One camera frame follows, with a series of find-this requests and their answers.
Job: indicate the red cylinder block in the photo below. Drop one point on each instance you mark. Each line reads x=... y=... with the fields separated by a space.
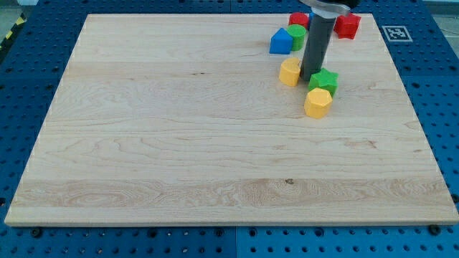
x=299 y=18

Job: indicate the blue block behind tool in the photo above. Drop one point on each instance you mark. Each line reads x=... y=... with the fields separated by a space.
x=310 y=18

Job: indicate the yellow hexagon block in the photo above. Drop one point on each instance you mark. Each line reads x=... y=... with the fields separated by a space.
x=318 y=103

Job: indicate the green cylinder block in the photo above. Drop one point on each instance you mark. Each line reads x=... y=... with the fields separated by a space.
x=298 y=33

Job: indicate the green star block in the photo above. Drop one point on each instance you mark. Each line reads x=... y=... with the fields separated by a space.
x=325 y=80

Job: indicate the red star block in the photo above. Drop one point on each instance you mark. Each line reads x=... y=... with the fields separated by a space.
x=346 y=26

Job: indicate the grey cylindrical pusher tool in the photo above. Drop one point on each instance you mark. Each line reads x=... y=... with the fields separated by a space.
x=320 y=30

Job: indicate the blue triangle block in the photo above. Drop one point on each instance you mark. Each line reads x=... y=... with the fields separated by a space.
x=281 y=42

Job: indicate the white fiducial marker tag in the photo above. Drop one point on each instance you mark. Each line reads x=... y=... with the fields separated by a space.
x=397 y=33

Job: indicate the yellow heart block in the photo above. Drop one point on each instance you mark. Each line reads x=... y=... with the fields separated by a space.
x=290 y=71

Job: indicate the wooden board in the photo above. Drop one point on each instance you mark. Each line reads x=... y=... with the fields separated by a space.
x=181 y=120

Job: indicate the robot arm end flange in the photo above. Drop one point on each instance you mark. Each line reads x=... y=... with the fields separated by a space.
x=331 y=8

